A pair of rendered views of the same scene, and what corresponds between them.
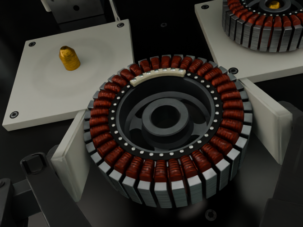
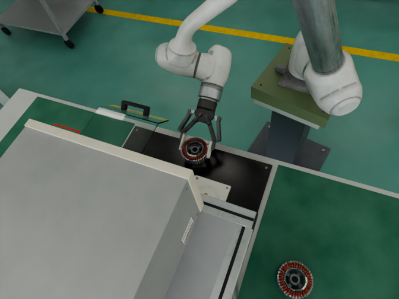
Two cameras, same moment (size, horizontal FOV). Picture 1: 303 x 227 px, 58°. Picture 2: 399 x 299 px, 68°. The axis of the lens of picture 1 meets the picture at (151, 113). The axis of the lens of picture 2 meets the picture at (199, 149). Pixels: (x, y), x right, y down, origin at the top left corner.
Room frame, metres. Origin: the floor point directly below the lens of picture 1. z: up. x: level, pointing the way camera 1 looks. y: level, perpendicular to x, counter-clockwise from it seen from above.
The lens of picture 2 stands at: (0.64, 0.30, 1.84)
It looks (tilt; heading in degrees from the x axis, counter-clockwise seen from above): 59 degrees down; 209
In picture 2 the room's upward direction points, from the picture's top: 14 degrees counter-clockwise
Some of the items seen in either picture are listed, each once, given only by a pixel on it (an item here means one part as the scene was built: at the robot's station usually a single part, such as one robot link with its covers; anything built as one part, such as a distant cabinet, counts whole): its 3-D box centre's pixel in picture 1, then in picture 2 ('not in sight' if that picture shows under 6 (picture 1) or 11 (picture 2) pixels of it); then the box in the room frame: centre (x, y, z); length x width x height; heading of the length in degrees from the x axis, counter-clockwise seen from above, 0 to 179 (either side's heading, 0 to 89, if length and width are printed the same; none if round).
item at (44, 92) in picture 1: (74, 68); (206, 197); (0.27, 0.08, 0.78); 0.15 x 0.15 x 0.01; 85
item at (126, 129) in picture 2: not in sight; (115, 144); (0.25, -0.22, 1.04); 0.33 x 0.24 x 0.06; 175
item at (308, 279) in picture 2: not in sight; (294, 279); (0.47, 0.44, 0.77); 0.11 x 0.11 x 0.04
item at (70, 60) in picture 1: (68, 56); not in sight; (0.27, 0.08, 0.80); 0.02 x 0.02 x 0.03
